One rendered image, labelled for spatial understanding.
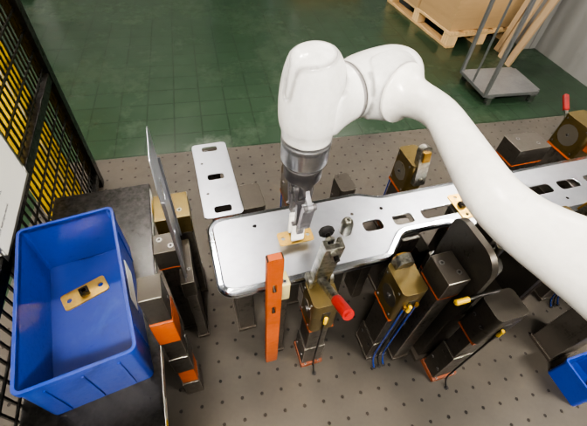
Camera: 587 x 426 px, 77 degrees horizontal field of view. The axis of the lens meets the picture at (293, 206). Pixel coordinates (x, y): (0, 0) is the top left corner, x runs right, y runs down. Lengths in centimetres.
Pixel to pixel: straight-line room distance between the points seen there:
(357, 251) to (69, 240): 62
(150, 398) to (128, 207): 45
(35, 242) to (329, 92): 62
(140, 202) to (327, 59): 60
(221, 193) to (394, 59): 56
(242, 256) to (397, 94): 49
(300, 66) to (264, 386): 79
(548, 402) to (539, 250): 90
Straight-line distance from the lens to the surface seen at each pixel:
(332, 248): 63
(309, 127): 58
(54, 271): 92
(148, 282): 63
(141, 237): 90
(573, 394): 129
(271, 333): 89
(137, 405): 74
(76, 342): 81
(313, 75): 55
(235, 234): 90
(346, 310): 65
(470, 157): 48
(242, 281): 83
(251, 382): 106
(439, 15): 461
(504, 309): 84
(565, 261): 41
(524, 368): 128
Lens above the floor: 172
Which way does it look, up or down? 49 degrees down
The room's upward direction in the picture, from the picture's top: 5 degrees clockwise
